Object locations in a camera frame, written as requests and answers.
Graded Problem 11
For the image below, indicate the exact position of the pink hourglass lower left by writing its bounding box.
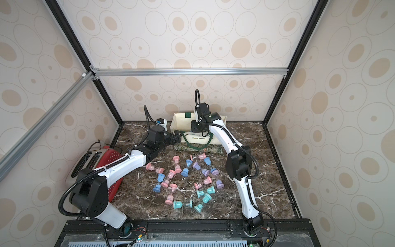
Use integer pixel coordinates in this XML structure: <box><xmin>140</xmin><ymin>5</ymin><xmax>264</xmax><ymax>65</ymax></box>
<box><xmin>161</xmin><ymin>169</ymin><xmax>178</xmax><ymax>193</ymax></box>

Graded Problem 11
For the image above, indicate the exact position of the pink hourglass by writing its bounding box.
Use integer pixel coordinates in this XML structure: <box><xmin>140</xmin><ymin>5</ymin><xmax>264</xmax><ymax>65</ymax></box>
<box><xmin>194</xmin><ymin>176</ymin><xmax>213</xmax><ymax>190</ymax></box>
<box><xmin>173</xmin><ymin>156</ymin><xmax>182</xmax><ymax>174</ymax></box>
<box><xmin>190</xmin><ymin>153</ymin><xmax>206</xmax><ymax>161</ymax></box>
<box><xmin>165</xmin><ymin>195</ymin><xmax>174</xmax><ymax>205</ymax></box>
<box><xmin>161</xmin><ymin>169</ymin><xmax>178</xmax><ymax>193</ymax></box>
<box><xmin>146</xmin><ymin>163</ymin><xmax>164</xmax><ymax>174</ymax></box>

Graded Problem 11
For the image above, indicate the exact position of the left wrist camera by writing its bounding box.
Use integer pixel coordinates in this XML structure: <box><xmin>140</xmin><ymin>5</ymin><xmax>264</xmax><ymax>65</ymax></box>
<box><xmin>156</xmin><ymin>118</ymin><xmax>168</xmax><ymax>131</ymax></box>

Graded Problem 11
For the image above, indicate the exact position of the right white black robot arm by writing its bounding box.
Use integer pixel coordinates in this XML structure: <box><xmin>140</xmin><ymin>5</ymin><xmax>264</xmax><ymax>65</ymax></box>
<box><xmin>191</xmin><ymin>90</ymin><xmax>277</xmax><ymax>244</ymax></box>

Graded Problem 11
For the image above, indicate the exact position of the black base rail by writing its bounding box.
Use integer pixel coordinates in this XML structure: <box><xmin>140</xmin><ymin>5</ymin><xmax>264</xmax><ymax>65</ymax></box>
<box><xmin>55</xmin><ymin>219</ymin><xmax>320</xmax><ymax>247</ymax></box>

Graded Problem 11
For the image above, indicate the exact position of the pink hourglass right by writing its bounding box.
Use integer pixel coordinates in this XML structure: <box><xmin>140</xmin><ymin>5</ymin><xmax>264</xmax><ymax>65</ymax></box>
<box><xmin>194</xmin><ymin>176</ymin><xmax>213</xmax><ymax>190</ymax></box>

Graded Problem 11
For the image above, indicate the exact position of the teal hourglass bottom right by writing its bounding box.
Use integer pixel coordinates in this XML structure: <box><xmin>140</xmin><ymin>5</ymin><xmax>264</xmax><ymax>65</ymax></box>
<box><xmin>193</xmin><ymin>193</ymin><xmax>212</xmax><ymax>214</ymax></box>

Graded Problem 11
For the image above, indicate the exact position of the teal hourglass bottom left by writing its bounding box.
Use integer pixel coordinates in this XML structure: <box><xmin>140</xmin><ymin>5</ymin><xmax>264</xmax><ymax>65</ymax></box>
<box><xmin>173</xmin><ymin>200</ymin><xmax>193</xmax><ymax>209</ymax></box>

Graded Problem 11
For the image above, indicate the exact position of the blue hourglass left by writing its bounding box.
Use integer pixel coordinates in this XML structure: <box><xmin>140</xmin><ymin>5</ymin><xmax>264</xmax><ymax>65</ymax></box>
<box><xmin>153</xmin><ymin>174</ymin><xmax>166</xmax><ymax>193</ymax></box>

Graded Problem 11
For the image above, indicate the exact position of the pink hourglass top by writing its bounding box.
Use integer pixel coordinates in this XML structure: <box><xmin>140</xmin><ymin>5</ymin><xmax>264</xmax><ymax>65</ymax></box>
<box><xmin>190</xmin><ymin>153</ymin><xmax>206</xmax><ymax>161</ymax></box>

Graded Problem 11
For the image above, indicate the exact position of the pink hourglass upper middle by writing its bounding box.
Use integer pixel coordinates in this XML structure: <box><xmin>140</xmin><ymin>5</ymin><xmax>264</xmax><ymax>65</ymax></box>
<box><xmin>173</xmin><ymin>156</ymin><xmax>182</xmax><ymax>174</ymax></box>

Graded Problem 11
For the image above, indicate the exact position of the pink hourglass bottom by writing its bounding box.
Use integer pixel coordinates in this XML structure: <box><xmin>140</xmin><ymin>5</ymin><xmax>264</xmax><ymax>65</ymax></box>
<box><xmin>165</xmin><ymin>195</ymin><xmax>174</xmax><ymax>205</ymax></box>

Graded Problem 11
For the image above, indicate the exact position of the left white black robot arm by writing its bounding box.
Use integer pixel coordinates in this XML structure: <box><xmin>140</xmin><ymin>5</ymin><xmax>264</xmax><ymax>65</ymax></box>
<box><xmin>58</xmin><ymin>119</ymin><xmax>182</xmax><ymax>237</ymax></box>

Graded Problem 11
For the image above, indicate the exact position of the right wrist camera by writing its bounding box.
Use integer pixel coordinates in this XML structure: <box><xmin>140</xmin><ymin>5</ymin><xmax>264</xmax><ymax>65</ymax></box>
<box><xmin>195</xmin><ymin>103</ymin><xmax>211</xmax><ymax>120</ymax></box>

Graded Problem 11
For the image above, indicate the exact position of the pink hourglass far left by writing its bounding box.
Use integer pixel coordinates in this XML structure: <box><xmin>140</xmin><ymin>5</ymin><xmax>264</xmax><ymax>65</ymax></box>
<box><xmin>146</xmin><ymin>163</ymin><xmax>164</xmax><ymax>174</ymax></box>

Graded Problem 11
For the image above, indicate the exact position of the cream canvas tote bag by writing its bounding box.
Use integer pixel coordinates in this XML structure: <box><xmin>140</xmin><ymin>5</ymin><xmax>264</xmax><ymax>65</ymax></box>
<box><xmin>170</xmin><ymin>112</ymin><xmax>228</xmax><ymax>150</ymax></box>

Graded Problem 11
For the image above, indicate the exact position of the purple hourglass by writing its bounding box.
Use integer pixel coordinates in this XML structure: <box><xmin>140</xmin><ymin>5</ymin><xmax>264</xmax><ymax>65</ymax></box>
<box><xmin>192</xmin><ymin>162</ymin><xmax>210</xmax><ymax>177</ymax></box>
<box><xmin>216</xmin><ymin>180</ymin><xmax>224</xmax><ymax>189</ymax></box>

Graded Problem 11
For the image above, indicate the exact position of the aluminium frame rail left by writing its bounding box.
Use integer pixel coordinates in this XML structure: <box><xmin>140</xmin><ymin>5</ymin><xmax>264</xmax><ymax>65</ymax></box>
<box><xmin>1</xmin><ymin>72</ymin><xmax>94</xmax><ymax>180</ymax></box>

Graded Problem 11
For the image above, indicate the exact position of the red and steel toaster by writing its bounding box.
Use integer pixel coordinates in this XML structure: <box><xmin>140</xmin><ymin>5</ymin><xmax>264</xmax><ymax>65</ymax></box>
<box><xmin>65</xmin><ymin>146</ymin><xmax>123</xmax><ymax>188</ymax></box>

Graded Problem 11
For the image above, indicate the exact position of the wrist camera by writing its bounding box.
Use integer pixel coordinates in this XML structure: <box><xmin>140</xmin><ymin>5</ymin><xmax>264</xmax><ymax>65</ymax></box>
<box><xmin>156</xmin><ymin>118</ymin><xmax>168</xmax><ymax>131</ymax></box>
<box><xmin>195</xmin><ymin>103</ymin><xmax>211</xmax><ymax>120</ymax></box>

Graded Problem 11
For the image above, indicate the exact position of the aluminium frame rail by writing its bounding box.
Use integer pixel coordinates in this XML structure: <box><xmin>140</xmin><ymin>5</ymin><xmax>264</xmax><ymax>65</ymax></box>
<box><xmin>93</xmin><ymin>68</ymin><xmax>289</xmax><ymax>77</ymax></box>
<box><xmin>1</xmin><ymin>72</ymin><xmax>94</xmax><ymax>180</ymax></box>

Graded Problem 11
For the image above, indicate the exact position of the blue hourglass centre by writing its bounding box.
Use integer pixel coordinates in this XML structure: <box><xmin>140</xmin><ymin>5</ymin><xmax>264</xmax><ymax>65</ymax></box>
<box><xmin>181</xmin><ymin>159</ymin><xmax>192</xmax><ymax>177</ymax></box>

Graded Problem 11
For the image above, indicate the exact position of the aluminium frame rail back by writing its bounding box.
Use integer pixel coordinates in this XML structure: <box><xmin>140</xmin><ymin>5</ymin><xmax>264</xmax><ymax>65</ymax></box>
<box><xmin>93</xmin><ymin>68</ymin><xmax>289</xmax><ymax>77</ymax></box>

